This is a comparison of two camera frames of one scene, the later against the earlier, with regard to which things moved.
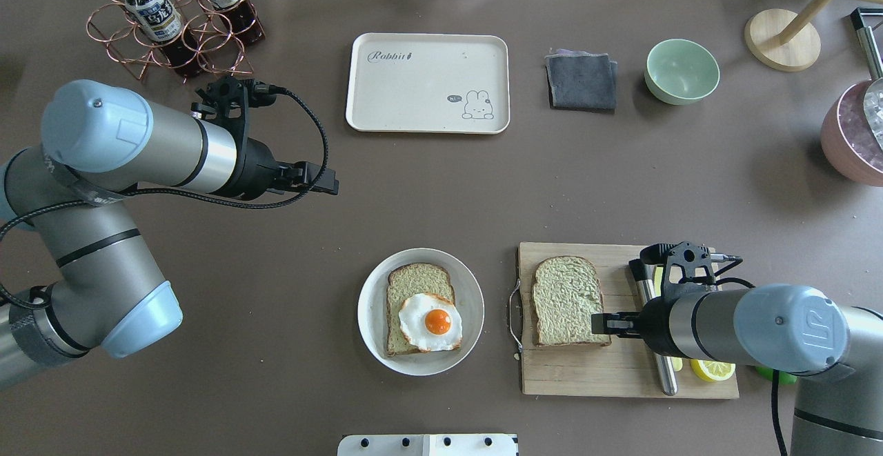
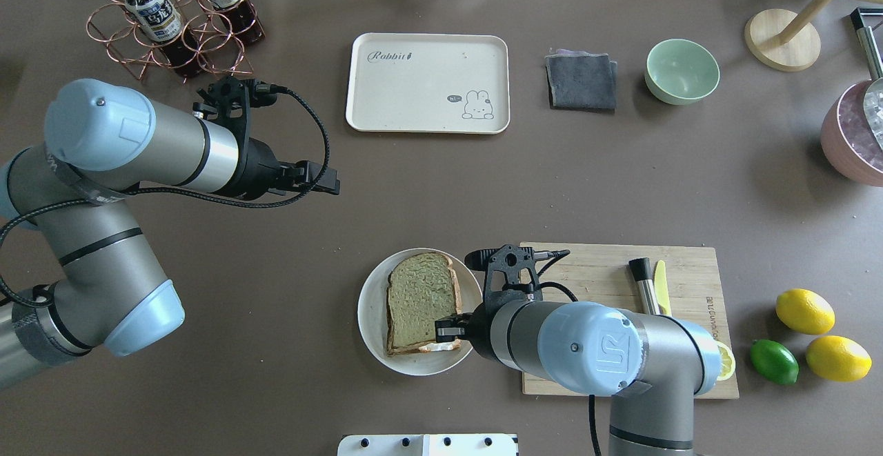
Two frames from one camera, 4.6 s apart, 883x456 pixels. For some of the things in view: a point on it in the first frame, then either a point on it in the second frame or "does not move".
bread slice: (566, 293) to (421, 290)
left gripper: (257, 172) does not move
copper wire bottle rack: (169, 19) does not move
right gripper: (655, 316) to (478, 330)
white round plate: (372, 310) does not move
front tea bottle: (158, 17) does not move
